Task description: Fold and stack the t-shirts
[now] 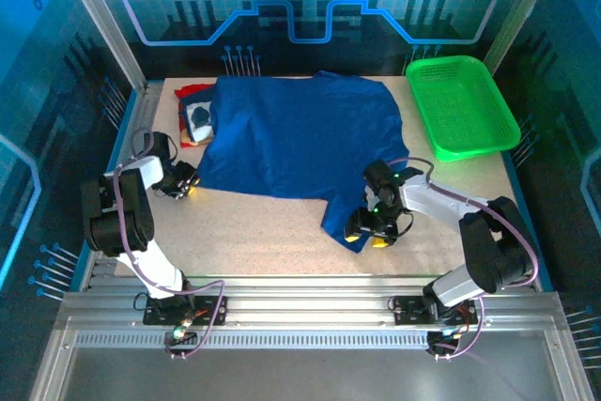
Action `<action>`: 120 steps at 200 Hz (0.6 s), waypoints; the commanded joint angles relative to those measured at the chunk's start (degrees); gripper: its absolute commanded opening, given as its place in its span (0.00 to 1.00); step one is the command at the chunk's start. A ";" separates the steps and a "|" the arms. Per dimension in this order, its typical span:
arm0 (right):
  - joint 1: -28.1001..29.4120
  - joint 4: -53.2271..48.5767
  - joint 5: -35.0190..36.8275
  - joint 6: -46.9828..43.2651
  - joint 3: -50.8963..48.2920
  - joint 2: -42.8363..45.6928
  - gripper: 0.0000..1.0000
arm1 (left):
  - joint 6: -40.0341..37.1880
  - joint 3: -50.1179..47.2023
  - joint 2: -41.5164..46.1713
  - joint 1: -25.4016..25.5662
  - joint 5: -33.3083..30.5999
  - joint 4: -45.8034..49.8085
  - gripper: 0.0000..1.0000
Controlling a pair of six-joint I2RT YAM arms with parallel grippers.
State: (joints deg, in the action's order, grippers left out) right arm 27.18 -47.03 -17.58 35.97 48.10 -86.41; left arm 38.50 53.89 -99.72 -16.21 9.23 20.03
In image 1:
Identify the navy cartoon print t-shirt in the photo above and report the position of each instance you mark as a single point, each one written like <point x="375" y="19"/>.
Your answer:
<point x="199" y="114"/>

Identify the red t-shirt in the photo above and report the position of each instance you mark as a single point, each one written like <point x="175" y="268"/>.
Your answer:
<point x="190" y="89"/>

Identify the blue panda print t-shirt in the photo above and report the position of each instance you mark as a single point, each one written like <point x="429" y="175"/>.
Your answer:
<point x="300" y="133"/>

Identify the green plastic basket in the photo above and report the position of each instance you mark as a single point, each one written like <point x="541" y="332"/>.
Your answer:
<point x="460" y="105"/>

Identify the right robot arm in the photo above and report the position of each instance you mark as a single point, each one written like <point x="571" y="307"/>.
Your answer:
<point x="488" y="241"/>

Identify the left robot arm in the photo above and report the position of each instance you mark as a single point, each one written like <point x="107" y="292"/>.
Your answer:
<point x="122" y="213"/>

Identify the connector board with green light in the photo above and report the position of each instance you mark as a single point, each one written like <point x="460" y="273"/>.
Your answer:
<point x="443" y="337"/>
<point x="180" y="335"/>

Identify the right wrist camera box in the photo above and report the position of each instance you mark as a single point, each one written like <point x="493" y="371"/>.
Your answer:
<point x="371" y="195"/>

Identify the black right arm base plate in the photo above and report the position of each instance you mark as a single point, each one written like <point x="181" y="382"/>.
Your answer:
<point x="411" y="312"/>

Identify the aluminium frame rail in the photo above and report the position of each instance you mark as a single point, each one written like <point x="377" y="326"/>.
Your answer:
<point x="305" y="297"/>

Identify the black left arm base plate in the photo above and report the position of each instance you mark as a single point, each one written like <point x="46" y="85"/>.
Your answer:
<point x="159" y="314"/>

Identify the aluminium upright post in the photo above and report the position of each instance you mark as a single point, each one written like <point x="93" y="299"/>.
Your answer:
<point x="516" y="20"/>
<point x="103" y="25"/>

